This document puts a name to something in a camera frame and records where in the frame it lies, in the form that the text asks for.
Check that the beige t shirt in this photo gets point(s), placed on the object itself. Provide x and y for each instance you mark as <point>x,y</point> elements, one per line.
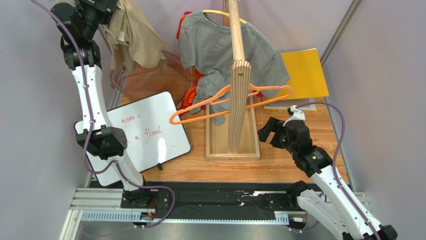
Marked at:
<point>132,39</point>

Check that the grey t shirt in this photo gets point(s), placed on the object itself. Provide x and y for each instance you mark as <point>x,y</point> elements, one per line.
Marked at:
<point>207,46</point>

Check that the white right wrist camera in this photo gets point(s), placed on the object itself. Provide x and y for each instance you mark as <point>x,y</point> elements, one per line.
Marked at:
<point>295,114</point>

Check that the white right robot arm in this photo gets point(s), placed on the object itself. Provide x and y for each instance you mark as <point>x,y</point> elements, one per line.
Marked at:
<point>345,217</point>

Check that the wooden clothes rack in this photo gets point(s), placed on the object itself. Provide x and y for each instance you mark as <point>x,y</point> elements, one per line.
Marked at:
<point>234,140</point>

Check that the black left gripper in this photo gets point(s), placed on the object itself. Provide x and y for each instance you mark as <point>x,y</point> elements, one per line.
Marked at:
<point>103,8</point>

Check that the yellow plastic hanger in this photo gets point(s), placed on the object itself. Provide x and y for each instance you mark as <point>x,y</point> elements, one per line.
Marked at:
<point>227,16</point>

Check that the clear pink plastic bowl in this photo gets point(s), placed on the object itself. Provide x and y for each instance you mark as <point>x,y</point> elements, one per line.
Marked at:
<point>143,82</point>

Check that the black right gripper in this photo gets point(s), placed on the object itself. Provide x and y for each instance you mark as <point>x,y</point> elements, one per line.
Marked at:
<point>277,134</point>

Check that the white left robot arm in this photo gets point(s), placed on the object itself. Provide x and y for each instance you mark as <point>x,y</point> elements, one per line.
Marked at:
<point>104,146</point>

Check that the white board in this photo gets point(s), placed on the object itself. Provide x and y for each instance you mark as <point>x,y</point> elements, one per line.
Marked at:
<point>151,139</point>

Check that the orange plastic hanger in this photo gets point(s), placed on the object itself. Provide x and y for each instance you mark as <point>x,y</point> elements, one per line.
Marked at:
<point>214,101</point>

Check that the orange cloth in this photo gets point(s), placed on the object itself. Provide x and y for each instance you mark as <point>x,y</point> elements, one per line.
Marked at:
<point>191,92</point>

